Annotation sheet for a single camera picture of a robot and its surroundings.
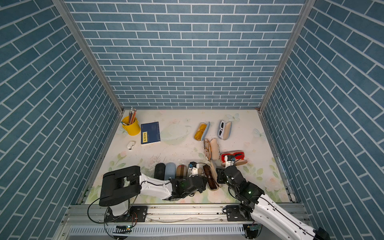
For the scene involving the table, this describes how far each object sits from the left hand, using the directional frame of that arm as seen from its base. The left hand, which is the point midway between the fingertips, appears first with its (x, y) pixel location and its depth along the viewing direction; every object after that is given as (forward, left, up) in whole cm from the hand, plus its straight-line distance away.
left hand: (212, 183), depth 81 cm
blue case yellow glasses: (+34, +2, +3) cm, 34 cm away
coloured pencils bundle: (+40, +51, +13) cm, 66 cm away
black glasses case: (+7, +30, -1) cm, 31 cm away
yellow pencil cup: (+35, +52, +3) cm, 63 cm away
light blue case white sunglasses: (+37, -11, +1) cm, 39 cm away
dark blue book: (+36, +42, -3) cm, 55 cm away
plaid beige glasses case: (+7, +17, +1) cm, 18 cm away
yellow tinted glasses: (+36, +6, -1) cm, 37 cm away
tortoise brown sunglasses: (0, 0, -1) cm, 1 cm away
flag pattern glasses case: (+21, -4, -2) cm, 22 cm away
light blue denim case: (+8, +24, -1) cm, 25 cm away
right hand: (+6, -3, +4) cm, 8 cm away
